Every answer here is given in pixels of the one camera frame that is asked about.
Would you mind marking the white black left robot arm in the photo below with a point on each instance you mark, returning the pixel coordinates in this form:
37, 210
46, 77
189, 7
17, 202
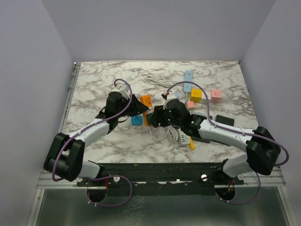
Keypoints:
65, 157

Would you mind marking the yellow handled screwdriver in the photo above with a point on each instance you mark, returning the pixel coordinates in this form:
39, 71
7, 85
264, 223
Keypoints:
191, 144

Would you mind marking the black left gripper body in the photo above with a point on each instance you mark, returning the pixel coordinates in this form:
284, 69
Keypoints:
125, 103

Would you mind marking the white tiger cube socket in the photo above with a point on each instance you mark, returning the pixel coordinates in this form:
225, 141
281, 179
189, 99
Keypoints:
204, 99

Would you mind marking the yellow cube socket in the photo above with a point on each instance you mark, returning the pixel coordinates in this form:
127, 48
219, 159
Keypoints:
196, 95

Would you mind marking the small pink plug adapter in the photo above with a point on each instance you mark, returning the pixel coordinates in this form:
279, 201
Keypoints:
190, 104

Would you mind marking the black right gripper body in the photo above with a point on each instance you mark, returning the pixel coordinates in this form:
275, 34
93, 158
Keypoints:
168, 120

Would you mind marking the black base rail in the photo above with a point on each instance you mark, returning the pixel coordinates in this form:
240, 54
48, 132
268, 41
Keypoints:
151, 179

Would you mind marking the dark green plug adapter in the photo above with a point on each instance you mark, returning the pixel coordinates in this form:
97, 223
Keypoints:
149, 117

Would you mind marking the teal blue plug block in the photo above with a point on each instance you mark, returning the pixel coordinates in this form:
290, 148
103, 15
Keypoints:
137, 120

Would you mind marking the black flat block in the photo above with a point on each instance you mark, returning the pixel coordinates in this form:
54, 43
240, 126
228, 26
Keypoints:
224, 122

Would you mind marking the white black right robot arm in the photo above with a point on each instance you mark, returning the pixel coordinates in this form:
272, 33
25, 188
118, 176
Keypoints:
260, 149

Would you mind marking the white green usb charger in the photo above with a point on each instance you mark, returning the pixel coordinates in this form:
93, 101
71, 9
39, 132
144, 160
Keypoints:
183, 138

